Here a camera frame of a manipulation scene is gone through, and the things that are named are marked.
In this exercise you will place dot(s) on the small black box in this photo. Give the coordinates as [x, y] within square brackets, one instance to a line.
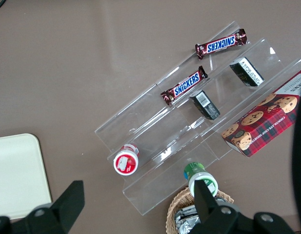
[246, 72]
[204, 104]

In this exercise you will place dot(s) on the beige plastic tray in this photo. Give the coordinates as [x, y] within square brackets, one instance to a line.
[16, 170]

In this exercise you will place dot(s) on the silver foil wrapped packs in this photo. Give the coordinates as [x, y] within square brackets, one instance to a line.
[186, 219]

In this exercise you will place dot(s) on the green lidded cup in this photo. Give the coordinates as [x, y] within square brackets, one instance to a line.
[194, 169]

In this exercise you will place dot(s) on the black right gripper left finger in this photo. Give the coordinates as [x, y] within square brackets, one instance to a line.
[60, 214]

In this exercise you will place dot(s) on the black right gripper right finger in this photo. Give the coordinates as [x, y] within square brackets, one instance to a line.
[213, 217]

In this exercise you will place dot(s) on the Snickers chocolate bar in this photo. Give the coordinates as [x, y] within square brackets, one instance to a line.
[184, 85]
[221, 44]

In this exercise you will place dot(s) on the red tartan cookie box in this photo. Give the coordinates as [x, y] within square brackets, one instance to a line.
[262, 126]

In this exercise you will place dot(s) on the red strawberry lidded cup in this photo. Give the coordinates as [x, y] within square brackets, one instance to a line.
[126, 164]

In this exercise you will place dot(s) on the light wicker basket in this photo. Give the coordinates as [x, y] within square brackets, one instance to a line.
[174, 209]

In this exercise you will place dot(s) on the clear acrylic step display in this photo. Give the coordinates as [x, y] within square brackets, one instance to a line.
[165, 126]

